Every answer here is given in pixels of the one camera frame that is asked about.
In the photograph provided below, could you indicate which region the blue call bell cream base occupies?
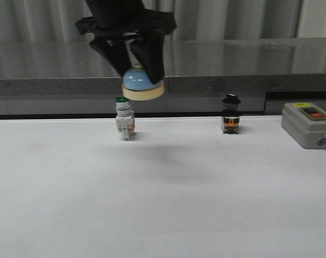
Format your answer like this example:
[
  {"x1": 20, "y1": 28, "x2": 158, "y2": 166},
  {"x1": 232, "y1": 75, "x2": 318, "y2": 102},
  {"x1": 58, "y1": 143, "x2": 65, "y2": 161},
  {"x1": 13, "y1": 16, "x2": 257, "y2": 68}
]
[{"x1": 122, "y1": 63, "x2": 165, "y2": 101}]

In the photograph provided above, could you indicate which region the grey push button box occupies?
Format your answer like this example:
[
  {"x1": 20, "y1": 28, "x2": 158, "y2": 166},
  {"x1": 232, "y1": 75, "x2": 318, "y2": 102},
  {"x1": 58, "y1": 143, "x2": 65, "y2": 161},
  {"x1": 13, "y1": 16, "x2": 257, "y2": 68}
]
[{"x1": 281, "y1": 103, "x2": 326, "y2": 149}]

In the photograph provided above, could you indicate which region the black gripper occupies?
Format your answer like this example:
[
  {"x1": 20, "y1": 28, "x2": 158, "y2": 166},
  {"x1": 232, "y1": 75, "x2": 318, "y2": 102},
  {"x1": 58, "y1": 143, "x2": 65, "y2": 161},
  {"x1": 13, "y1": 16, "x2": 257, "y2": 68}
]
[{"x1": 75, "y1": 0, "x2": 177, "y2": 84}]

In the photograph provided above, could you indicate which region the black selector switch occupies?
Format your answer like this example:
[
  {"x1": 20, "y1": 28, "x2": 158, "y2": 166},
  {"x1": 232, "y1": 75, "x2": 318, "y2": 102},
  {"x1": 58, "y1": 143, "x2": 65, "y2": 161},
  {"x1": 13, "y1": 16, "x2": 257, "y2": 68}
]
[{"x1": 221, "y1": 94, "x2": 241, "y2": 134}]

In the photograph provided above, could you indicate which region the grey granite counter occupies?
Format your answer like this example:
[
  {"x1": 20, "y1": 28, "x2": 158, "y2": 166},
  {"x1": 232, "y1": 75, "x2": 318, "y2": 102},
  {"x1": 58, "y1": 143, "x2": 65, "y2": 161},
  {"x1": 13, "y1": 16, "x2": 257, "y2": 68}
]
[{"x1": 0, "y1": 38, "x2": 326, "y2": 119}]

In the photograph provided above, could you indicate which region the grey pleated curtain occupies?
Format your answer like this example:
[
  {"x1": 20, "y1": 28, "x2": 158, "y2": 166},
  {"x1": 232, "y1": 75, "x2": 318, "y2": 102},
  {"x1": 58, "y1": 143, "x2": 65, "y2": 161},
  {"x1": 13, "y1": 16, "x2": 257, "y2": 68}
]
[{"x1": 0, "y1": 1, "x2": 326, "y2": 43}]

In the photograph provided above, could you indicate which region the green pilot light switch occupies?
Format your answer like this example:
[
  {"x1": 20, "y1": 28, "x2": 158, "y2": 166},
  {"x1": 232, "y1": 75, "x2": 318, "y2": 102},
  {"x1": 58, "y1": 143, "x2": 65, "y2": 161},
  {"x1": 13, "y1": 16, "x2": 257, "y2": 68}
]
[{"x1": 115, "y1": 96, "x2": 135, "y2": 140}]

